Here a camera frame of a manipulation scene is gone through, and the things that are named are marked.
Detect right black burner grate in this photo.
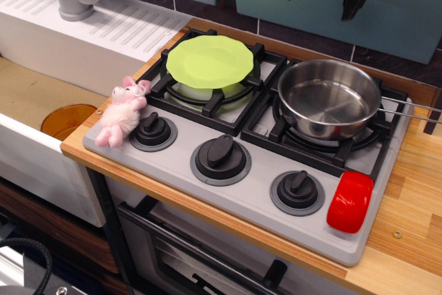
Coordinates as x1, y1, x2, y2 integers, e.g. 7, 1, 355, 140
241, 60, 410, 179

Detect stainless steel pan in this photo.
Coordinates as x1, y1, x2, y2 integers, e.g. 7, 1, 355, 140
277, 59, 441, 140

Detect toy oven door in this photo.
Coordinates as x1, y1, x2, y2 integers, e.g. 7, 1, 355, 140
116, 196, 315, 294

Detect pink plush pig toy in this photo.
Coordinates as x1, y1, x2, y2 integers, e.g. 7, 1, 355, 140
95, 76, 151, 149

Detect red plastic cup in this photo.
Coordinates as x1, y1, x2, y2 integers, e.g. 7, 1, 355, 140
327, 171, 374, 234

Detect black braided cable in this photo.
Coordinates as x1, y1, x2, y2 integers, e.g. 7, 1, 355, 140
0, 238, 53, 291

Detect black stove knob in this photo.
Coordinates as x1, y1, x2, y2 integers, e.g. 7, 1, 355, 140
190, 134, 251, 187
130, 112, 178, 153
270, 170, 325, 217

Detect black burner grate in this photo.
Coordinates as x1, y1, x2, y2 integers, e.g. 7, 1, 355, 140
140, 28, 287, 137
241, 60, 410, 179

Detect left black burner grate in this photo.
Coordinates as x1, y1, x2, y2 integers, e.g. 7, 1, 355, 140
140, 28, 287, 137

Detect grey toy stove top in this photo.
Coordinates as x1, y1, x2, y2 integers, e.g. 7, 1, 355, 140
83, 43, 412, 266

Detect white toy sink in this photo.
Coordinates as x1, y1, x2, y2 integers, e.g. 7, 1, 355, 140
1, 0, 189, 227

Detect green plastic plate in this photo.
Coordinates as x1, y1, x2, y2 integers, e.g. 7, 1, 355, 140
166, 35, 254, 89

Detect middle black stove knob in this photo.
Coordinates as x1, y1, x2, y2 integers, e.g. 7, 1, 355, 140
190, 134, 251, 187

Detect orange plastic bowl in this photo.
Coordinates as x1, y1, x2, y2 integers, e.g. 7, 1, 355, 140
40, 104, 97, 141

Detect right black stove knob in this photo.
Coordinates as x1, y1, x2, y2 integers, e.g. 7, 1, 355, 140
270, 170, 325, 217

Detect left black stove knob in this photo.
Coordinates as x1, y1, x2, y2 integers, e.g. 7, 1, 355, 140
130, 112, 178, 153

